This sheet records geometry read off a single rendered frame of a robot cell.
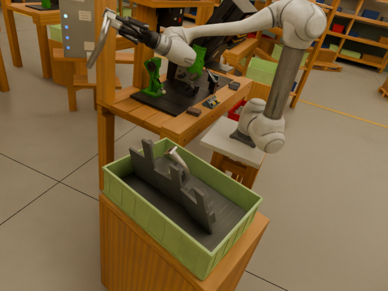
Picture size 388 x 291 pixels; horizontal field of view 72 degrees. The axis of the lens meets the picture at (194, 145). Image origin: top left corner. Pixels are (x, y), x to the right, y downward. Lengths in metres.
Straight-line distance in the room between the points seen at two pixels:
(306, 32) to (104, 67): 1.22
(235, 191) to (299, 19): 0.80
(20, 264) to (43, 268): 0.15
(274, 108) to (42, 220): 1.84
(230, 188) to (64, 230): 1.38
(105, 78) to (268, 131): 1.09
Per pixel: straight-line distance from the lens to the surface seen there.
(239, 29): 1.40
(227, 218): 1.26
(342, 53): 10.65
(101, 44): 1.23
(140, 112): 1.86
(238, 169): 1.78
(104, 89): 1.93
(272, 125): 1.47
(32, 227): 2.34
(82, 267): 2.07
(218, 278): 1.15
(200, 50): 2.17
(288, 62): 1.36
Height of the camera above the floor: 1.76
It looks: 33 degrees down
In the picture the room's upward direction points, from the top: 12 degrees clockwise
